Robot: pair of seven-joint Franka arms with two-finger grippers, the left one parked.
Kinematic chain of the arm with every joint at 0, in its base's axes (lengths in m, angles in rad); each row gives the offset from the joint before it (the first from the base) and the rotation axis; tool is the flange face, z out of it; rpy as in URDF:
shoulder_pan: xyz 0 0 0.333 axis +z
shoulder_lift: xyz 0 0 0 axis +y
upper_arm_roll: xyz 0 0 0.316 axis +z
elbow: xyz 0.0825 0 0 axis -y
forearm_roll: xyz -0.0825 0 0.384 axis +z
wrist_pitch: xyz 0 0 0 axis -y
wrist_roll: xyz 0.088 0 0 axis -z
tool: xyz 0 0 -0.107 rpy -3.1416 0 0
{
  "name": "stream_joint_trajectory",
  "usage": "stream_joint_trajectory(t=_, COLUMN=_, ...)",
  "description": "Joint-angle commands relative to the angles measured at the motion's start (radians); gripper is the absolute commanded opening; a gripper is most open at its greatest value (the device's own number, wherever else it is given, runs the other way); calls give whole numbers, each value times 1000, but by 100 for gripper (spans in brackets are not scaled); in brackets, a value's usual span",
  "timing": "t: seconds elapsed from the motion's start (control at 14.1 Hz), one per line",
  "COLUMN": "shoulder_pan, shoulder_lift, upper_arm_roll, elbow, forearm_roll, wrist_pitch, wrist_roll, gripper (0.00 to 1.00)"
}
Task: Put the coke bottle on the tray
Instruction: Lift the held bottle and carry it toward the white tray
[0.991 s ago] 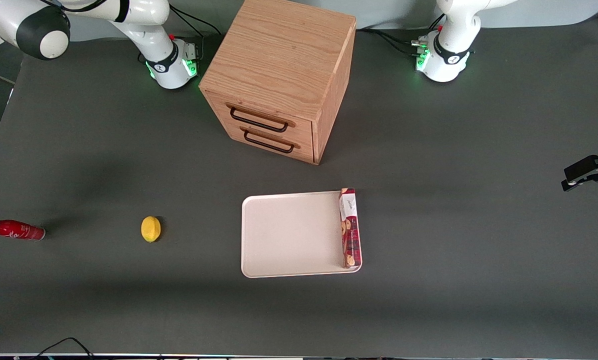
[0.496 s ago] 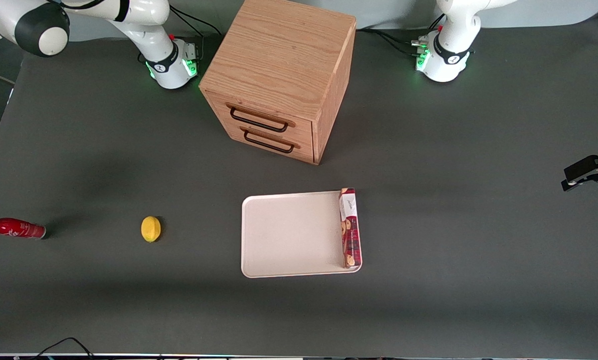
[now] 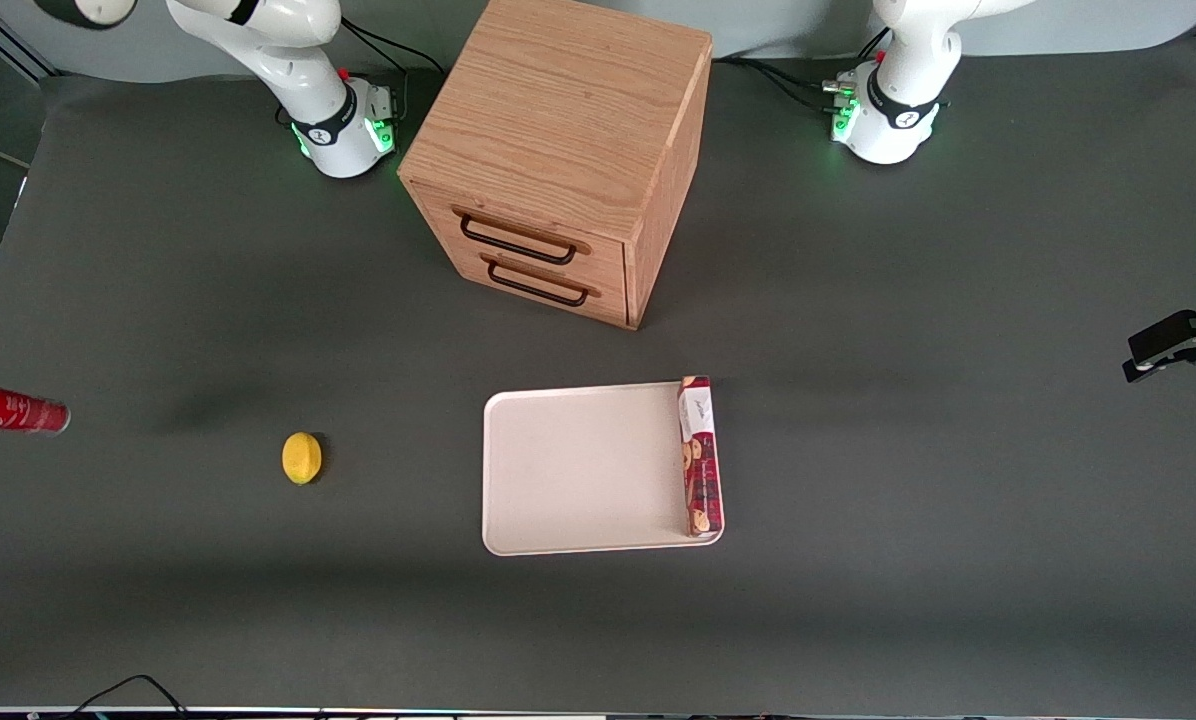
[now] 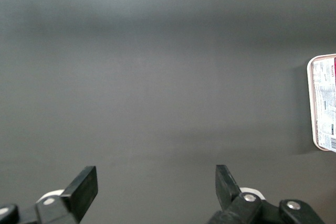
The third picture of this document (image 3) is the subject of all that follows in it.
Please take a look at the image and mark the red coke bottle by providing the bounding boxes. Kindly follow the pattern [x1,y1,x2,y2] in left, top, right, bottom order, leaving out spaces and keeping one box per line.
[0,384,72,437]

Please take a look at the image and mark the white plastic tray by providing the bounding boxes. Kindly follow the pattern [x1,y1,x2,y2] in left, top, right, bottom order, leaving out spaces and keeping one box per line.
[481,380,727,558]

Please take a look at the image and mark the red cookie box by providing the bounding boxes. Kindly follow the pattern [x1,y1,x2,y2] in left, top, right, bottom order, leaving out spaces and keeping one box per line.
[677,375,726,540]

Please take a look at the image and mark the wooden drawer front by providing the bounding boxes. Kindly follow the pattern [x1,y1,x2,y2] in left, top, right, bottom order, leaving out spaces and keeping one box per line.
[413,183,629,291]
[443,238,630,328]

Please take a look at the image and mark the wooden drawer cabinet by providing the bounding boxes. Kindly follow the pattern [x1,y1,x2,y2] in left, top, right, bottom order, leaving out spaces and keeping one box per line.
[397,0,715,332]

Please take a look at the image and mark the yellow lemon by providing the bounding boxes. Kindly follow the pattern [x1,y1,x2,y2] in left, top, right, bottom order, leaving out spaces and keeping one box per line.
[280,431,325,487]

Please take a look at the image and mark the black left arm base cables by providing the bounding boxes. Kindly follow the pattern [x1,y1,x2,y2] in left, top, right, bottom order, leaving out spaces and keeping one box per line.
[713,26,891,113]

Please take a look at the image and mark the black arm base cables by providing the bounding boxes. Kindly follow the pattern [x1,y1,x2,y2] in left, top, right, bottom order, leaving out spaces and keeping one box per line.
[336,14,449,79]
[713,26,891,113]

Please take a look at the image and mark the black metal drawer handle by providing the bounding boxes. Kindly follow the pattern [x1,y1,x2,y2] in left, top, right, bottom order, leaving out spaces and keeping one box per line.
[484,259,592,309]
[458,212,580,268]

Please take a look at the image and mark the black right arm base cables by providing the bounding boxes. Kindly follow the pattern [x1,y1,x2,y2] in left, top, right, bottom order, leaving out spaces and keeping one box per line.
[336,14,449,79]

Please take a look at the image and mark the black cable at table edge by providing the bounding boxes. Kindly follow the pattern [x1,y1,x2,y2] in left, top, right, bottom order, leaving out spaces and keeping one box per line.
[56,674,191,720]

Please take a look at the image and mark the aluminium frame rail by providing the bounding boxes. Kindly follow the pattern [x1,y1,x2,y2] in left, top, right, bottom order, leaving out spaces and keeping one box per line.
[0,5,59,83]

